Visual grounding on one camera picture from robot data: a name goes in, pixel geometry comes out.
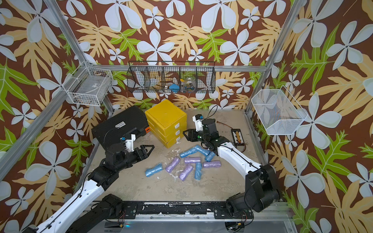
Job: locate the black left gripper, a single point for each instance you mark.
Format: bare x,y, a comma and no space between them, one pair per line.
145,154

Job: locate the blue trash bag roll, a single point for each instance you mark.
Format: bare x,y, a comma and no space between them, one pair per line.
188,152
198,171
154,170
210,156
203,151

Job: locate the purple trash bag roll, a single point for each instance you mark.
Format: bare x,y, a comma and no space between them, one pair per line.
184,174
212,164
173,165
190,160

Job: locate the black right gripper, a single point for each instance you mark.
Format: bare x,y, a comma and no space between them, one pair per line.
193,133

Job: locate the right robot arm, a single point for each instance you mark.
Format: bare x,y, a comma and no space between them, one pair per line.
261,183

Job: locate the yellow plastic drawer cabinet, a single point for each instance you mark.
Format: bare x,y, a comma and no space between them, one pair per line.
167,122

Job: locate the black wire basket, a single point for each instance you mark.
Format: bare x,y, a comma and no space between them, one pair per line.
157,77

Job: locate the black tool case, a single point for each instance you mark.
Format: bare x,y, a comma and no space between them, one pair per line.
131,121

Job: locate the white mesh basket right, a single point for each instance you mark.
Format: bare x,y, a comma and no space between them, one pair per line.
279,112

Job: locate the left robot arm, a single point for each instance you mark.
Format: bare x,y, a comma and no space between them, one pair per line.
70,217

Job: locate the blue object in basket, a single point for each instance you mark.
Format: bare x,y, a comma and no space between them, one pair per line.
174,88

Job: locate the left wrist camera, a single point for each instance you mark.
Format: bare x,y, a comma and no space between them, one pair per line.
129,142

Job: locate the aluminium frame post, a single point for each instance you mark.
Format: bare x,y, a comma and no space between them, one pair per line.
285,31

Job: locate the black parallel charging board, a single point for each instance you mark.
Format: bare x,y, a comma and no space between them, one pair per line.
237,137

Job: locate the white wire basket left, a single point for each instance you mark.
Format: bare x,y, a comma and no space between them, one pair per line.
89,85

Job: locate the clear jar in basket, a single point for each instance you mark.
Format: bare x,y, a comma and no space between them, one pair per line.
190,84

